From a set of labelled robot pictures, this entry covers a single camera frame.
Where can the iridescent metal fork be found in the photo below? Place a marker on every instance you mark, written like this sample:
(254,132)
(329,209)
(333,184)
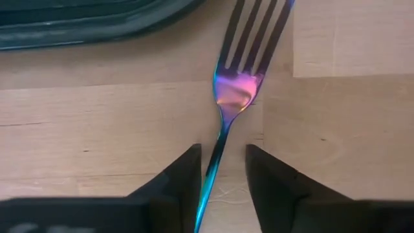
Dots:
(236,94)

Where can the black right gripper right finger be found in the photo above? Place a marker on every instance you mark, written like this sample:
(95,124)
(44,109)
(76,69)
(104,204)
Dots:
(323,217)

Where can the dark green plastic tray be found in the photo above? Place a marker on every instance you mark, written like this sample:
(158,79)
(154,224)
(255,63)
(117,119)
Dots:
(81,29)

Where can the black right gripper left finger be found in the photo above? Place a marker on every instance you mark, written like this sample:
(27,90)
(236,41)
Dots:
(97,217)

